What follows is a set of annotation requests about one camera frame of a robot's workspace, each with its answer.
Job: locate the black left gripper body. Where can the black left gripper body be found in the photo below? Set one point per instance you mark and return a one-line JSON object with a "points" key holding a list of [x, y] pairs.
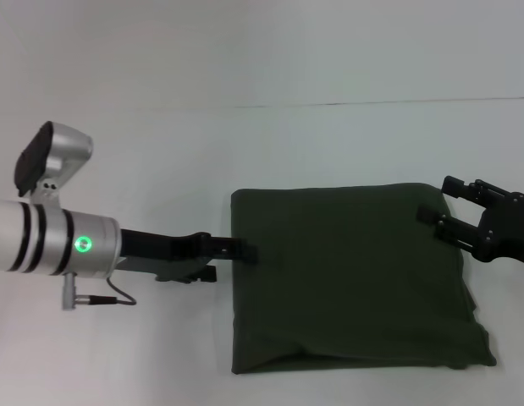
{"points": [[160, 247]]}

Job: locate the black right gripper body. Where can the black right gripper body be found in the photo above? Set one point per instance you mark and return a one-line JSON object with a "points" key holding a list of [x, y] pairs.
{"points": [[507, 232]]}

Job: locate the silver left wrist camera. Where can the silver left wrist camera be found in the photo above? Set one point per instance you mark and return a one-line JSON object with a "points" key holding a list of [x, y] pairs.
{"points": [[54, 156]]}

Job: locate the dark green FREE t-shirt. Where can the dark green FREE t-shirt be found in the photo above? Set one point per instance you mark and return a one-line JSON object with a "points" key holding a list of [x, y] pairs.
{"points": [[350, 275]]}

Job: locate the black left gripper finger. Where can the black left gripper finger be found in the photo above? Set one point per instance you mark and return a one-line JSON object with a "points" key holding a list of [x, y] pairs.
{"points": [[236, 249], [204, 275]]}

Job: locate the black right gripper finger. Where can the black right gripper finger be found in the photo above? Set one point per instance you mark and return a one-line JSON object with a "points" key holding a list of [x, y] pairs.
{"points": [[450, 230], [477, 190]]}

